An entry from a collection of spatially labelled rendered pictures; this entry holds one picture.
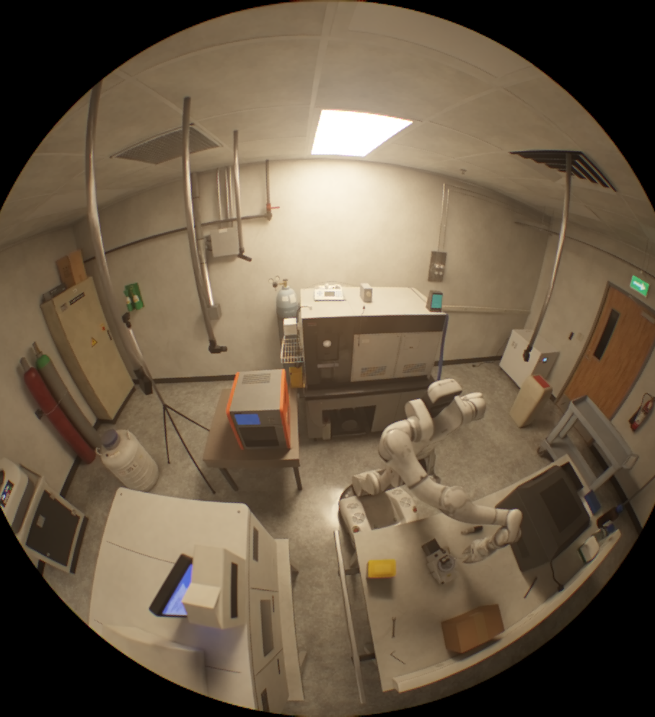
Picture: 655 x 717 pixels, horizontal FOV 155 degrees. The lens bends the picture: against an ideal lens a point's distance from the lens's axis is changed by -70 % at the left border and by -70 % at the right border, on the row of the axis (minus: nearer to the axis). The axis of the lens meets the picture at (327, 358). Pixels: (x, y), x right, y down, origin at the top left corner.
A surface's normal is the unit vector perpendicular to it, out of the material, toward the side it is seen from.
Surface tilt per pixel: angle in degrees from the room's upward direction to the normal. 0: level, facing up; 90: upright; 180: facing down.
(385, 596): 0
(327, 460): 0
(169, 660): 40
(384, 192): 90
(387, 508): 0
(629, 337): 90
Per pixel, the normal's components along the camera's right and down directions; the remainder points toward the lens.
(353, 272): 0.11, 0.56
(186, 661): 0.64, -0.67
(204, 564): 0.00, -0.82
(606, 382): -0.99, 0.06
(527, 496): -0.84, -0.39
